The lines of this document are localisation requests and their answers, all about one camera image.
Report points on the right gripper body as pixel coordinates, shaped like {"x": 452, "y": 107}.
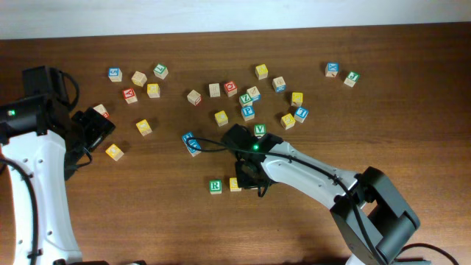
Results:
{"x": 246, "y": 179}

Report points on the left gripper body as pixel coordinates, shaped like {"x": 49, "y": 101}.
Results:
{"x": 93, "y": 131}

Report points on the yellow S block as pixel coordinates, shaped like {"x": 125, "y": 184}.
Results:
{"x": 287, "y": 121}
{"x": 234, "y": 185}

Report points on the green R block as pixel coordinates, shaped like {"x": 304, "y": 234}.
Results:
{"x": 215, "y": 186}

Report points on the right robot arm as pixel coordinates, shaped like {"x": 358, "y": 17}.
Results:
{"x": 374, "y": 219}

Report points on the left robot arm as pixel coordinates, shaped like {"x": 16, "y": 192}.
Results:
{"x": 43, "y": 140}

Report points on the red M side block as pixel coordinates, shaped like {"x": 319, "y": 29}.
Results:
{"x": 101, "y": 110}

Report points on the yellow block front left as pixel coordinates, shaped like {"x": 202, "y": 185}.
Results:
{"x": 114, "y": 152}

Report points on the green V block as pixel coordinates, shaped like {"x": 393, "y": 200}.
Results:
{"x": 260, "y": 130}

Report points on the red A block far left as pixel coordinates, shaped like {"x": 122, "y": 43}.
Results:
{"x": 129, "y": 95}

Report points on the yellow O block left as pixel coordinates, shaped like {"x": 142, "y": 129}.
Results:
{"x": 144, "y": 127}

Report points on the yellow o block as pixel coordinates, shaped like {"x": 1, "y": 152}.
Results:
{"x": 144, "y": 127}
{"x": 221, "y": 118}

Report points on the blue P block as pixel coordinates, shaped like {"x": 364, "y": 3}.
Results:
{"x": 248, "y": 113}

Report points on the blue S block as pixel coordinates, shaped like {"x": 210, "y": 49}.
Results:
{"x": 115, "y": 74}

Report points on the lower blue H block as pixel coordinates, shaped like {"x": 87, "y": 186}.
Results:
{"x": 193, "y": 147}

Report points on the blue h block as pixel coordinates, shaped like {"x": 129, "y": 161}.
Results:
{"x": 193, "y": 147}
{"x": 186, "y": 136}

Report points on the yellow O block middle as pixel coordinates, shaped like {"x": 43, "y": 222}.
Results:
{"x": 221, "y": 118}

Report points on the plain block yellow side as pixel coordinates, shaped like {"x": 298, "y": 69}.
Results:
{"x": 139, "y": 79}

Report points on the green Z block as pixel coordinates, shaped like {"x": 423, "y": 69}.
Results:
{"x": 245, "y": 100}

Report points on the upper blue H block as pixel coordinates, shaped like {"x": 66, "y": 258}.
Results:
{"x": 186, "y": 136}

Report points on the yellow block near L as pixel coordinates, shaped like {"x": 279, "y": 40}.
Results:
{"x": 153, "y": 90}

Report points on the blue I block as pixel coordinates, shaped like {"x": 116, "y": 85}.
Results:
{"x": 301, "y": 114}

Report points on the plain block blue edge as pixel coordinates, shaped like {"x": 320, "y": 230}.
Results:
{"x": 254, "y": 93}

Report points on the red O block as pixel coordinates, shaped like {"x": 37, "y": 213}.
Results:
{"x": 230, "y": 88}

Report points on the yellow block right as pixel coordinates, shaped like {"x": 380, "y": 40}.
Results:
{"x": 296, "y": 99}

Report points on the plain block green side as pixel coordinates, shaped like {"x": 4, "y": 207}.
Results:
{"x": 214, "y": 90}

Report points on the plain block blue side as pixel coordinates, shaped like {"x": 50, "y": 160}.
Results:
{"x": 279, "y": 84}

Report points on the green L block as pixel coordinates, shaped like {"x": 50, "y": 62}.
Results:
{"x": 161, "y": 71}

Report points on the plain block red side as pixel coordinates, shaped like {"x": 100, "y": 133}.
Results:
{"x": 194, "y": 97}

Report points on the yellow block top middle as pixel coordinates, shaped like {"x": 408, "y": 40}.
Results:
{"x": 261, "y": 71}

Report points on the blue X block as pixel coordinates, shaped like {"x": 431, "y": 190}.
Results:
{"x": 331, "y": 69}

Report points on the green J block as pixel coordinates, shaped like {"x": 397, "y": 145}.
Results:
{"x": 351, "y": 79}

